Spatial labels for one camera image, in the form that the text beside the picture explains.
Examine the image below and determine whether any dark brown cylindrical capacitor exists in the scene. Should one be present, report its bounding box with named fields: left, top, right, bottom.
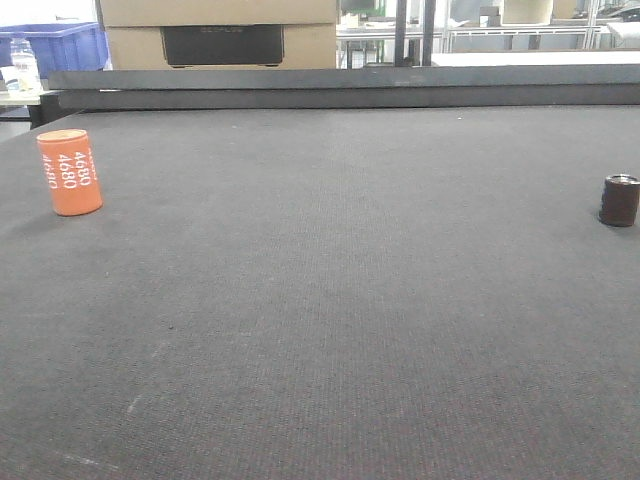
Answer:
left=598, top=174, right=639, bottom=227

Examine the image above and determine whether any white metal rack background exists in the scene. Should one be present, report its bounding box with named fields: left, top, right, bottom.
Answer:
left=336, top=19, right=639, bottom=69

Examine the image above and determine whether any lower cardboard box black print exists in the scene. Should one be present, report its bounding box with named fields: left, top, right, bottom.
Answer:
left=106, top=24, right=337, bottom=70

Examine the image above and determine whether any orange cylinder marked 4680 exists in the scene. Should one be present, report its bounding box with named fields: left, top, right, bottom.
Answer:
left=36, top=129, right=103, bottom=217

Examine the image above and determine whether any upper cardboard box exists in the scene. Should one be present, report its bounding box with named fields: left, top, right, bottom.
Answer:
left=99, top=0, right=336, bottom=27

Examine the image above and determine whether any dark grey board stack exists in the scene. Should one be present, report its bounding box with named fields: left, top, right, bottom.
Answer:
left=48, top=64, right=639, bottom=111

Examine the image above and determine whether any blue plastic crate background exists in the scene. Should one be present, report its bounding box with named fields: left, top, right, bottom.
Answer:
left=1, top=22, right=109, bottom=79

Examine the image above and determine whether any clear plastic water bottle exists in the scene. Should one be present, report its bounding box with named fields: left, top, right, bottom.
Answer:
left=10, top=38, right=42, bottom=95

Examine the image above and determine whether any black vertical post left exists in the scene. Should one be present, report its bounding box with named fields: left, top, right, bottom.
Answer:
left=394, top=0, right=412, bottom=67

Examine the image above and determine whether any black vertical post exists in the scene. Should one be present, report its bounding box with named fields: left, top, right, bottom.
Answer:
left=421, top=0, right=436, bottom=67
left=394, top=0, right=412, bottom=67

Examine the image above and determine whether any black vertical post right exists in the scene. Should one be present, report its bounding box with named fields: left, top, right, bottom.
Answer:
left=421, top=0, right=436, bottom=67

